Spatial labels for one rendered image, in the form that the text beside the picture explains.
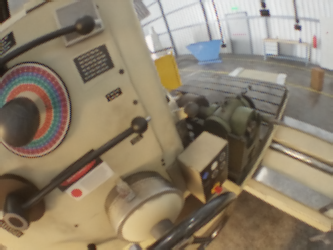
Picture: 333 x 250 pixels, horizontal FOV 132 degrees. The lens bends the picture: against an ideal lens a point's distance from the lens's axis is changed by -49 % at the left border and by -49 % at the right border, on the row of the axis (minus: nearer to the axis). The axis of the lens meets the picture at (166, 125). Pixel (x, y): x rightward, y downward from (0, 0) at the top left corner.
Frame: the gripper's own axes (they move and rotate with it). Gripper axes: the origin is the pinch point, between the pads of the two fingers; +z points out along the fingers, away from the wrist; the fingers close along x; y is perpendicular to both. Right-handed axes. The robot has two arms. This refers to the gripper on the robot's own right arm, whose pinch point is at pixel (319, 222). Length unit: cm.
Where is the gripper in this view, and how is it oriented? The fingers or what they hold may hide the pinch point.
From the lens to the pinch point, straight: 71.7
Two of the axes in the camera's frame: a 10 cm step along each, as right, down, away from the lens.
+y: 6.1, 6.3, -4.8
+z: -0.6, 6.5, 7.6
